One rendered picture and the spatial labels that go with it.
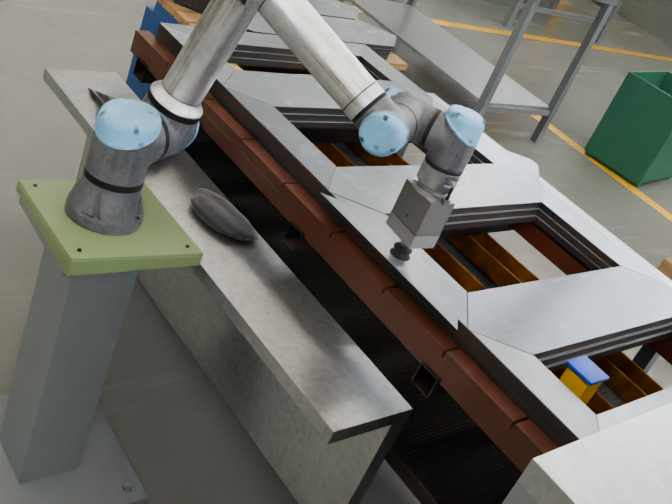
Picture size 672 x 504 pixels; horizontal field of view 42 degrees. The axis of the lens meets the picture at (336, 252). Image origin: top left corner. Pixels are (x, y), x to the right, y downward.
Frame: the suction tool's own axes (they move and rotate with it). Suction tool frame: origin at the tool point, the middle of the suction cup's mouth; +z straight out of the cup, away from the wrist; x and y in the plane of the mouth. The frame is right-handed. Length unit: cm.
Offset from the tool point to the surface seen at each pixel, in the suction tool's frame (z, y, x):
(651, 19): 73, 519, -795
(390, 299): 4.7, -7.6, 5.3
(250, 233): 16.0, 29.0, 14.0
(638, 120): 50, 188, -351
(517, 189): 0, 25, -58
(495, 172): 0, 33, -56
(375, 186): -0.1, 24.3, -10.1
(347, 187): -0.1, 23.5, -1.8
